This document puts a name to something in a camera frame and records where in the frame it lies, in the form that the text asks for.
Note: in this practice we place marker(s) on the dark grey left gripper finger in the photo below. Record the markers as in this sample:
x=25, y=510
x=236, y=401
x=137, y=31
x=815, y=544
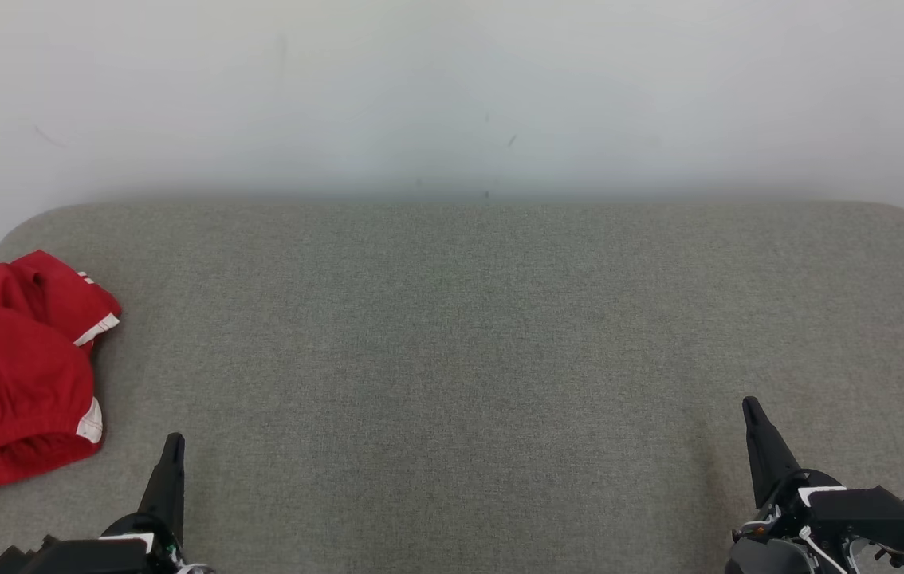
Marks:
x=169, y=486

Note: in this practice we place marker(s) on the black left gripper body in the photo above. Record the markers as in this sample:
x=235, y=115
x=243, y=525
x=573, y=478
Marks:
x=167, y=554

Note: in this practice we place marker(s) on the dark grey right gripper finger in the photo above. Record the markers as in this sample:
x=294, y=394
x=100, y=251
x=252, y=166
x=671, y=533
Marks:
x=769, y=454

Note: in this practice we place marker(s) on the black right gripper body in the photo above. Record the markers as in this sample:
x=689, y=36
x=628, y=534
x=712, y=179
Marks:
x=775, y=534

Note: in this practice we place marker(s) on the red shorts with white trim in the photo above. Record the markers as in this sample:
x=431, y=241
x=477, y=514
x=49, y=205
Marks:
x=5, y=359

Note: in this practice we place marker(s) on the grey fabric sofa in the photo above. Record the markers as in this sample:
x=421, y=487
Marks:
x=452, y=359

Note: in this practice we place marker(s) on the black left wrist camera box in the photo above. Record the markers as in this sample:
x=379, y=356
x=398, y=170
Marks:
x=77, y=558

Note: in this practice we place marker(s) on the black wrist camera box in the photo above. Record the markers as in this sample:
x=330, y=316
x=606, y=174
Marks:
x=874, y=514
x=77, y=558

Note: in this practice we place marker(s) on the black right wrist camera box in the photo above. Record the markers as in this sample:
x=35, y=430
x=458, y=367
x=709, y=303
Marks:
x=874, y=514

